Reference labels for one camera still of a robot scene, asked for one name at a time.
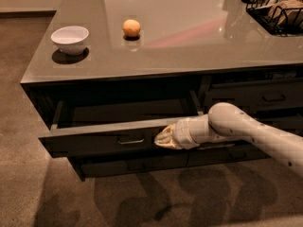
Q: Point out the white ceramic bowl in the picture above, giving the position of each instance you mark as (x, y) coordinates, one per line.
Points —
(70, 39)

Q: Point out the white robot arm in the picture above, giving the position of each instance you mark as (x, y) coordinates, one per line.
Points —
(225, 122)

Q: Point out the dark drawer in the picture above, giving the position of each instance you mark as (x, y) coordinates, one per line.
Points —
(161, 159)
(252, 97)

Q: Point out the dark grey counter cabinet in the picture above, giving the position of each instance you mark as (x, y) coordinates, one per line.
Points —
(183, 45)

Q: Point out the grey top drawer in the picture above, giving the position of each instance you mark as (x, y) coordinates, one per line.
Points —
(114, 129)

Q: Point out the dark right upper drawer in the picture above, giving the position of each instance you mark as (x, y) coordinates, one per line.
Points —
(252, 97)

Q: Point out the orange round fruit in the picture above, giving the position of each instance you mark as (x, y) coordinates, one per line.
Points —
(131, 28)

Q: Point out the packaged snack in basket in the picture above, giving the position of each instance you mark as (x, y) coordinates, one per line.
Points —
(287, 13)

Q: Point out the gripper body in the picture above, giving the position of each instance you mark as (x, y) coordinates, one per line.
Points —
(182, 132)

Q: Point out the dark lower drawer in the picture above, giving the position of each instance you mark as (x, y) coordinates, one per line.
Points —
(161, 159)

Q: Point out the black wire basket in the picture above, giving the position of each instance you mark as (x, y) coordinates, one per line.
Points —
(258, 10)

